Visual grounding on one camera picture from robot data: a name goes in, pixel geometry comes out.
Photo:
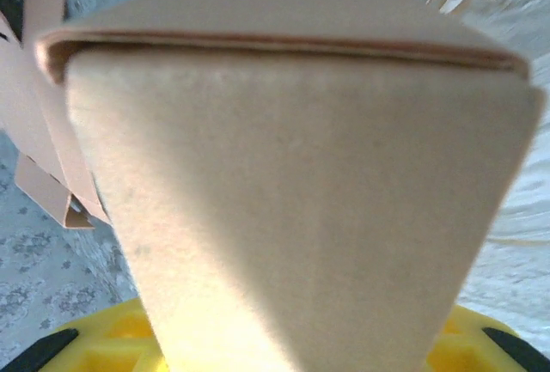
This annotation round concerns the brown cardboard box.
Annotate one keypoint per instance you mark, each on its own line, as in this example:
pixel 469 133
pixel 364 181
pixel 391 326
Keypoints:
pixel 30 110
pixel 301 174

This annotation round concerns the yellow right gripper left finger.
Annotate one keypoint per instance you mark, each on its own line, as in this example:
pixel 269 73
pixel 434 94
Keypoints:
pixel 99 346

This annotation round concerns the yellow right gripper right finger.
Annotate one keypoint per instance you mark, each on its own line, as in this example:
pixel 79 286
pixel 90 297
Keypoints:
pixel 472 346

